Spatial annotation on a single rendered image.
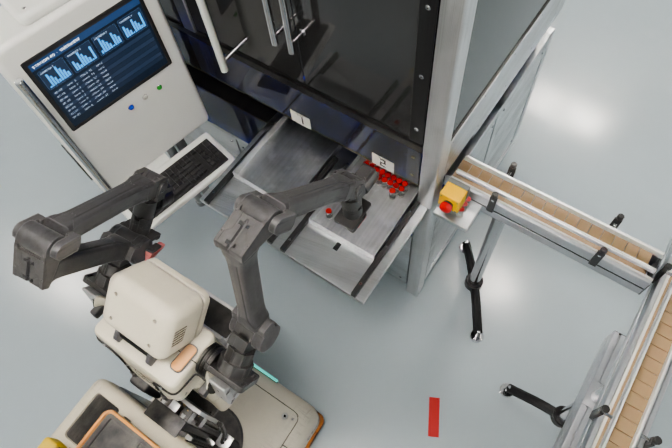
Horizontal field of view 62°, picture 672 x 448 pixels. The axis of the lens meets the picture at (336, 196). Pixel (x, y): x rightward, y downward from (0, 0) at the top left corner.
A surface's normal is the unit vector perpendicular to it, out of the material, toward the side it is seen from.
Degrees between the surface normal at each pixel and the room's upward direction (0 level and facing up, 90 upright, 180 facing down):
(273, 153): 0
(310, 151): 0
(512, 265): 0
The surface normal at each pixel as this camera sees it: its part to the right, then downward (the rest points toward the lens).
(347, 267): -0.07, -0.49
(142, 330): -0.45, 0.22
